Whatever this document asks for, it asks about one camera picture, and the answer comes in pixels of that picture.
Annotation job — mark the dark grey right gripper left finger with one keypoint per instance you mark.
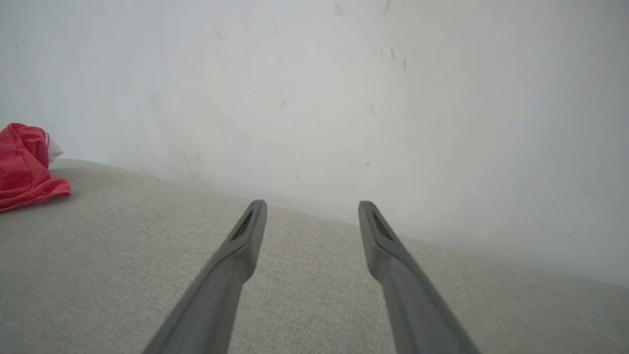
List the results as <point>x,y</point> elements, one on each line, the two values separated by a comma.
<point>216,295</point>

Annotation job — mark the red and white garment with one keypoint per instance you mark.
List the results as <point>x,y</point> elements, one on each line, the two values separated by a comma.
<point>19,169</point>

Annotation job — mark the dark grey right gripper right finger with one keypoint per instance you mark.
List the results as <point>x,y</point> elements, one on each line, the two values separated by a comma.
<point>417,305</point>

